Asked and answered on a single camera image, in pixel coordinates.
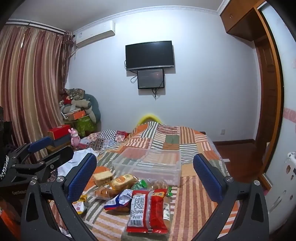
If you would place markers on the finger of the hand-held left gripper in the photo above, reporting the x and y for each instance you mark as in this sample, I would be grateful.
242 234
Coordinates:
59 156
40 143

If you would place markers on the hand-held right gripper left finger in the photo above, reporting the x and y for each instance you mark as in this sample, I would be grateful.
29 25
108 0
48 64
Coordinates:
81 177

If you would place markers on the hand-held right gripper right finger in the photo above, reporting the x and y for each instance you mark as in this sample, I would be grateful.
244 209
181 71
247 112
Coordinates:
208 178

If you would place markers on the sliced bread packet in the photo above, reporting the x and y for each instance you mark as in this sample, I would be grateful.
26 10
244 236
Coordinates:
101 178

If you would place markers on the croissant packet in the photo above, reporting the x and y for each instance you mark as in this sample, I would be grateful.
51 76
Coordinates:
104 192

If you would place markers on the small white snack packet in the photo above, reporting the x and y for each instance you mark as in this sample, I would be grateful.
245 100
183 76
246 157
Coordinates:
79 206

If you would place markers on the round cake packet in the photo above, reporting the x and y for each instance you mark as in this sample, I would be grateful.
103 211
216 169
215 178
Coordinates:
122 182

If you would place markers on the blue and white snack packet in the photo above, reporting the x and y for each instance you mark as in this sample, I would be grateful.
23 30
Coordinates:
120 199

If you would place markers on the brown bun packet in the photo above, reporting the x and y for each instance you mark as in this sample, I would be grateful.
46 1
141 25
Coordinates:
157 185

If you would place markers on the green snack packet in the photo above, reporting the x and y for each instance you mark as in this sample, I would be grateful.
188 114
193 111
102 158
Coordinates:
140 185

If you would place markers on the clear plastic container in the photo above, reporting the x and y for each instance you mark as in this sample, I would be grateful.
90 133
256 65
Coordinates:
148 162

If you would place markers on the red snack packet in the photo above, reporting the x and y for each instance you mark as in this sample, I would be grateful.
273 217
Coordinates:
150 215

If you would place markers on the white cloth bag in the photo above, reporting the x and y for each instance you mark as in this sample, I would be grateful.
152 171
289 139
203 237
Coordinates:
69 165

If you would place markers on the red box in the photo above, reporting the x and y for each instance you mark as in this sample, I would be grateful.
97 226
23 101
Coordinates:
59 131

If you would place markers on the pink plush toy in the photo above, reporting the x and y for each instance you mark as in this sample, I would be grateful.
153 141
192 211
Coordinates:
75 138

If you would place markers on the orange striped patchwork blanket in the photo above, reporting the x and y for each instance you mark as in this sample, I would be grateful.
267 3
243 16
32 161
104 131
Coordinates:
192 148

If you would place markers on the checkered patchwork quilt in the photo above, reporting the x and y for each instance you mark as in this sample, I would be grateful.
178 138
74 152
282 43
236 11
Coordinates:
104 139

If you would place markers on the orange cardboard box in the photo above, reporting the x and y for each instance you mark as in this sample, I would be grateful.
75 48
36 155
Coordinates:
75 114

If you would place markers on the patterned dark cloth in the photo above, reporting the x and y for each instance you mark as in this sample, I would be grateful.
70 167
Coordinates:
74 92

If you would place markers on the striped brown curtain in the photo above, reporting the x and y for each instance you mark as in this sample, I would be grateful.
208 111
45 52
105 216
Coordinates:
30 81

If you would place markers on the yellow round object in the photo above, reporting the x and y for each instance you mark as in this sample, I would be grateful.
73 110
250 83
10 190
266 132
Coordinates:
150 117

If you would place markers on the wooden door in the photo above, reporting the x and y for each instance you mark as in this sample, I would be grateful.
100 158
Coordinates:
268 92

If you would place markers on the pink door sticker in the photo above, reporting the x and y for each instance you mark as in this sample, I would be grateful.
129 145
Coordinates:
290 113

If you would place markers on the small black monitor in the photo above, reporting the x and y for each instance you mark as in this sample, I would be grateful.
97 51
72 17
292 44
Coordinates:
150 78

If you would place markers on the white air conditioner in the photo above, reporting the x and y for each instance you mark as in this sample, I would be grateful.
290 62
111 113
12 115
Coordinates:
94 34

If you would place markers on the white sliding door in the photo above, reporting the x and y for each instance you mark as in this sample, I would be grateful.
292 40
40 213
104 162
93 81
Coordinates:
286 69

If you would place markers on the large black television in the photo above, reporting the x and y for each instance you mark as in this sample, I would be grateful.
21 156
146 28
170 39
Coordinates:
149 55

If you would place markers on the wooden overhead cabinet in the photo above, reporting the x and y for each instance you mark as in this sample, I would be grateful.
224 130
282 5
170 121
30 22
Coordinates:
240 16

